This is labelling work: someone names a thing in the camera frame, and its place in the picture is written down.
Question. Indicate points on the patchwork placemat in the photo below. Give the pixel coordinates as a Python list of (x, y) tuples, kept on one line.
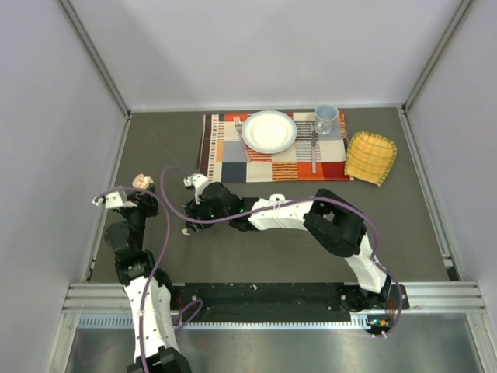
[(222, 158)]

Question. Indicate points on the beige earbud charging case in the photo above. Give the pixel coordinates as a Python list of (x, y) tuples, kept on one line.
[(143, 182)]

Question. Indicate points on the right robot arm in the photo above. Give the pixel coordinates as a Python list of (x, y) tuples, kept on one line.
[(337, 226)]

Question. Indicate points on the pink handled knife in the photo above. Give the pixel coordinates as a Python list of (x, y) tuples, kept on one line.
[(313, 151)]

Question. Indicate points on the aluminium frame rail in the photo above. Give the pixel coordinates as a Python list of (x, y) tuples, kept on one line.
[(424, 297)]

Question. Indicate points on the white earbud charging case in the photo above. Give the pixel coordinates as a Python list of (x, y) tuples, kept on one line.
[(277, 197)]

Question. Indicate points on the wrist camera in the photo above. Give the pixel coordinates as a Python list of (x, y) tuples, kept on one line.
[(114, 201), (197, 182)]

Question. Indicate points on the light blue cup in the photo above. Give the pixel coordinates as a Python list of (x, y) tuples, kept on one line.
[(326, 119)]

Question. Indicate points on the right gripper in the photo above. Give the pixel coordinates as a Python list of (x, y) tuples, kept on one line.
[(196, 210)]

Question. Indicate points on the grey cable duct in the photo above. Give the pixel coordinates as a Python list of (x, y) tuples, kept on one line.
[(124, 321)]

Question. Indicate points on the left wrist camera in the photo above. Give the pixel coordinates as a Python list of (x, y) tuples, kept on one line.
[(114, 201)]

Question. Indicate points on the silver fork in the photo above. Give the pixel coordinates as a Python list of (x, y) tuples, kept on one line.
[(238, 127)]

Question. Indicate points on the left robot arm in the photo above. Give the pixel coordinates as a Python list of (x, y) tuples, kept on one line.
[(148, 288)]

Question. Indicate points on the yellow woven cloth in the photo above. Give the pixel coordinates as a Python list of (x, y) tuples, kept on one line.
[(370, 157)]

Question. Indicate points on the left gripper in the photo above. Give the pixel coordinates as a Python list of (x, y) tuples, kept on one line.
[(145, 203)]

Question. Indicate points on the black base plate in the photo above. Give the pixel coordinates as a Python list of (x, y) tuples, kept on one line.
[(283, 302)]

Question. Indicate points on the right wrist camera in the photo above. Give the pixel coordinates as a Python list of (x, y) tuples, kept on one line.
[(197, 182)]

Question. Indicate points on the white plate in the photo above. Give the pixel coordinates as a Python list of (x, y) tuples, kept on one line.
[(269, 131)]

